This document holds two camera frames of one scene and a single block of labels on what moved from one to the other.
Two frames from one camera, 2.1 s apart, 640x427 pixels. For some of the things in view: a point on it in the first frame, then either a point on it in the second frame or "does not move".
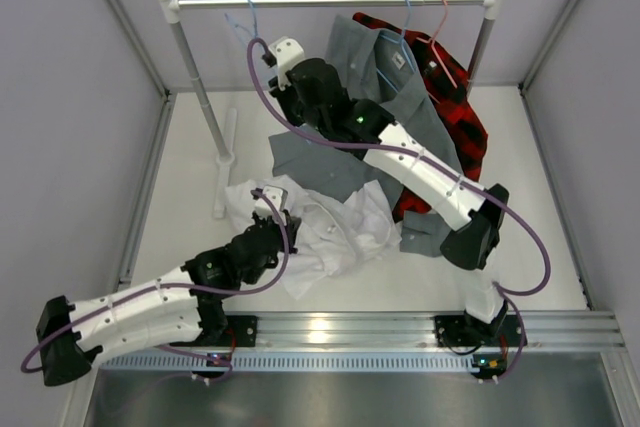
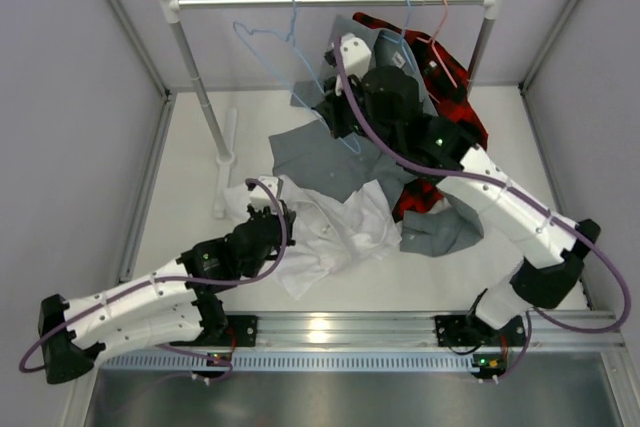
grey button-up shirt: [379, 68] does not move
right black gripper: [281, 97] -> [332, 106]
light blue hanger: [248, 33] -> [302, 57]
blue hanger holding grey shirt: [403, 36] does not move
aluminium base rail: [388, 330] does not move
